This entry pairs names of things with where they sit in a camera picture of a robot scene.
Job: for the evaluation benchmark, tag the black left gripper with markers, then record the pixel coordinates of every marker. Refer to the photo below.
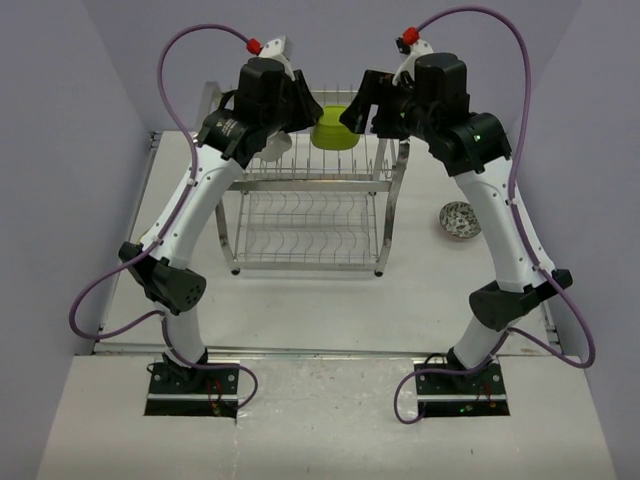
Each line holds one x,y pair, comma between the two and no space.
309,111

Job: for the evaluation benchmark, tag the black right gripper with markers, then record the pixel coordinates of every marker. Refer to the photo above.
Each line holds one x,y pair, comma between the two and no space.
358,113

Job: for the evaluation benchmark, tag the green square bowl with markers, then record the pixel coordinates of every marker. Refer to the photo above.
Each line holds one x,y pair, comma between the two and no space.
330,133

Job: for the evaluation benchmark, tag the white scalloped bowl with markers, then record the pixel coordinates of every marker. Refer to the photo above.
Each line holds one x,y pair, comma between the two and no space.
276,145

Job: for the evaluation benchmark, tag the pink floral bowl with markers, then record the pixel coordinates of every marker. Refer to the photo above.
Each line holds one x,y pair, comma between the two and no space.
457,218

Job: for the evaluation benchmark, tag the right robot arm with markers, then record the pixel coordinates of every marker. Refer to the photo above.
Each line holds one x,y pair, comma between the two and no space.
477,155

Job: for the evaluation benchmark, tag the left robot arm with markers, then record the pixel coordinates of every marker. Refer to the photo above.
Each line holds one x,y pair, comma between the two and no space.
159,262

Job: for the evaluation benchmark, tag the stainless steel dish rack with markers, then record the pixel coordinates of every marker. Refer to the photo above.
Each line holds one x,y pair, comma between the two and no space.
314,209

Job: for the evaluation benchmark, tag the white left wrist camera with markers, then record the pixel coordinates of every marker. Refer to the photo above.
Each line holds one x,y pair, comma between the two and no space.
279,49

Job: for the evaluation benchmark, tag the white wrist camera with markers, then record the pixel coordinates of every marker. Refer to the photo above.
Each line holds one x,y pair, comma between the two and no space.
279,49
410,53

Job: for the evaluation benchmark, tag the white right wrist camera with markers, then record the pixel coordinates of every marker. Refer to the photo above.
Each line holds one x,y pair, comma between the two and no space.
410,53

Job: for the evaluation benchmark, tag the aluminium table rail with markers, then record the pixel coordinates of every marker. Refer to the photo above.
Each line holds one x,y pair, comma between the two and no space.
247,352

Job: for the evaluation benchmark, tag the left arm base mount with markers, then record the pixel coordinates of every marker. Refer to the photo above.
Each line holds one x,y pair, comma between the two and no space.
202,393

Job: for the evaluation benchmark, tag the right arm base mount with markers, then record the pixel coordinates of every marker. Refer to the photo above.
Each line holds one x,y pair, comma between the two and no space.
447,396

